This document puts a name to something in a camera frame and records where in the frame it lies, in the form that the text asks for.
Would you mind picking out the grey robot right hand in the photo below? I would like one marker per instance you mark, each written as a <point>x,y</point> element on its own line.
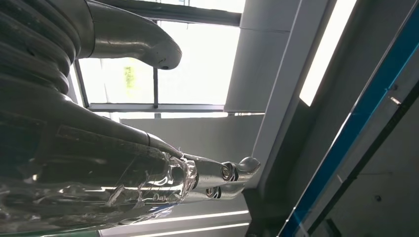
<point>98,163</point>

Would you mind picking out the blue diagonal beam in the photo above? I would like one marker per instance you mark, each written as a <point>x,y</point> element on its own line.
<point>360,108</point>

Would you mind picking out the window frame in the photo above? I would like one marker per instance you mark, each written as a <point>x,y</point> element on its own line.
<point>163,107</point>

